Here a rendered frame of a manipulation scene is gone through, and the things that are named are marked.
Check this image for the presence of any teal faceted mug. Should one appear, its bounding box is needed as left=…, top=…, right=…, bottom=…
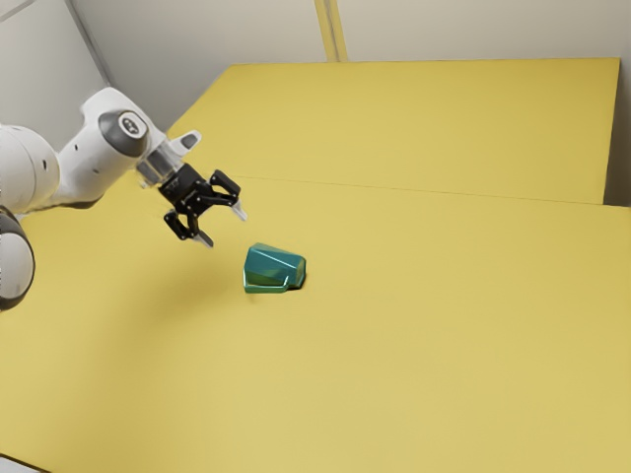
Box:
left=243, top=241, right=309, bottom=296

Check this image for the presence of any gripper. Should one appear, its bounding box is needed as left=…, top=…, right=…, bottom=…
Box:
left=157, top=164, right=248, bottom=249

